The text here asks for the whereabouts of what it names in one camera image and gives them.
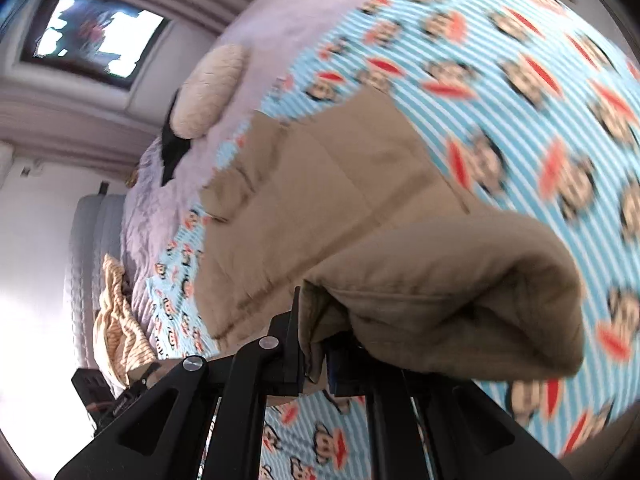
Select grey padded headboard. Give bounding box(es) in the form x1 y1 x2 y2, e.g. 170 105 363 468
63 194 125 368

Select black cloth on bed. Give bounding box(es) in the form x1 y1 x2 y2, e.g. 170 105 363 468
160 92 191 186

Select lavender bed cover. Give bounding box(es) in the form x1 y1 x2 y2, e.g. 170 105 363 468
122 0 364 332

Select round cream pleated cushion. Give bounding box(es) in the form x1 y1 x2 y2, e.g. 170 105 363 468
169 44 250 140

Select tan puffer jacket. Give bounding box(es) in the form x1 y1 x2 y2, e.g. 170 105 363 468
193 88 584 382

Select window with dark frame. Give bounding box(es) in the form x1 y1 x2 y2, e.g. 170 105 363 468
20 0 169 90

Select orange striped cloth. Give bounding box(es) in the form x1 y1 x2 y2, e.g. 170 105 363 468
92 255 156 389

